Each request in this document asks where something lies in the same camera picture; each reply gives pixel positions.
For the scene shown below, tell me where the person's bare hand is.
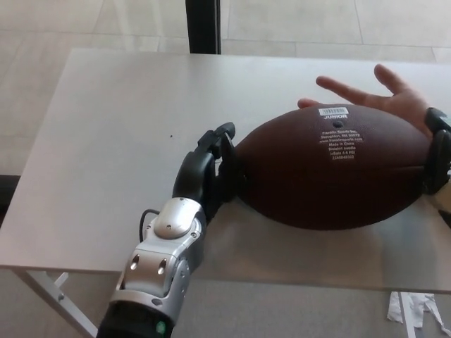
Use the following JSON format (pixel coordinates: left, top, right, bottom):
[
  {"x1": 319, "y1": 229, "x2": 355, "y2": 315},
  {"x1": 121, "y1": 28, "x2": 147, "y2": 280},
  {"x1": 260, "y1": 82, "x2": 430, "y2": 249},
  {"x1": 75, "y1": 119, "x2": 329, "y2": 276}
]
[{"x1": 297, "y1": 64, "x2": 434, "y2": 139}]

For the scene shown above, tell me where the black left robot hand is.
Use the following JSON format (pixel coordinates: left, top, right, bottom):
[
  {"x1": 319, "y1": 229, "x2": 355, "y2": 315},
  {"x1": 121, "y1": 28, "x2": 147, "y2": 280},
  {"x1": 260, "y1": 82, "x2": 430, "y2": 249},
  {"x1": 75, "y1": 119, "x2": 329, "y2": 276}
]
[{"x1": 172, "y1": 121, "x2": 252, "y2": 223}]

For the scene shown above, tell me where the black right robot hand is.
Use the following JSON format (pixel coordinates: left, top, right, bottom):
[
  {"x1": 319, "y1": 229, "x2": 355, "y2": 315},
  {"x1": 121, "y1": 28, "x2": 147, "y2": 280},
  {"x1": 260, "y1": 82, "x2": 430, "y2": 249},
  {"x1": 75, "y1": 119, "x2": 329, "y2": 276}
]
[{"x1": 421, "y1": 107, "x2": 451, "y2": 195}]

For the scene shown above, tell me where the white crumpled paper scrap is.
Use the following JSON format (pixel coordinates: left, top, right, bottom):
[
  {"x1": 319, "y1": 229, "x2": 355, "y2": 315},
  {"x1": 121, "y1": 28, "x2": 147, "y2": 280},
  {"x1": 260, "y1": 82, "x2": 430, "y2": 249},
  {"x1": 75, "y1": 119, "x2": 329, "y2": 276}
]
[{"x1": 386, "y1": 291, "x2": 447, "y2": 338}]

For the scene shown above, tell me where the white metal table frame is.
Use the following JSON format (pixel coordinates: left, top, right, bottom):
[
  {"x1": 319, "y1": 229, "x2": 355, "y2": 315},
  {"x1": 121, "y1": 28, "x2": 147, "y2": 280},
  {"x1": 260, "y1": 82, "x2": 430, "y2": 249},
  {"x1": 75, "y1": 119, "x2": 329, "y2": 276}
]
[{"x1": 17, "y1": 269, "x2": 416, "y2": 338}]

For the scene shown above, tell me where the black vertical post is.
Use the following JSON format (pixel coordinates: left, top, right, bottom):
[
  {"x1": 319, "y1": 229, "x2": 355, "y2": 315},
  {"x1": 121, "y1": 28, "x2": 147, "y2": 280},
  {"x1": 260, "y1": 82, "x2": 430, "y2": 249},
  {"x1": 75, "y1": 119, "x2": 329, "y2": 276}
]
[{"x1": 185, "y1": 0, "x2": 222, "y2": 55}]

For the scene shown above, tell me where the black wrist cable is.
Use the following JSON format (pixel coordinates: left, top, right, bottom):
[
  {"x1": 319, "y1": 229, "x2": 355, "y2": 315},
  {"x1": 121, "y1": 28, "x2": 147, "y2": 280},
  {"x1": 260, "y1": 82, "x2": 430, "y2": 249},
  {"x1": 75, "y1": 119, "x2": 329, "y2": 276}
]
[{"x1": 140, "y1": 209, "x2": 160, "y2": 244}]

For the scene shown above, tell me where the brown junior football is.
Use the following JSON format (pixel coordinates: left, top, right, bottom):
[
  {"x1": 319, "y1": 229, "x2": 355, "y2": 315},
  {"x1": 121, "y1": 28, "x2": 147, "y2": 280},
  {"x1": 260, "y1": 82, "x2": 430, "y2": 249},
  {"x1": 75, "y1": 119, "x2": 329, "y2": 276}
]
[{"x1": 234, "y1": 105, "x2": 436, "y2": 231}]

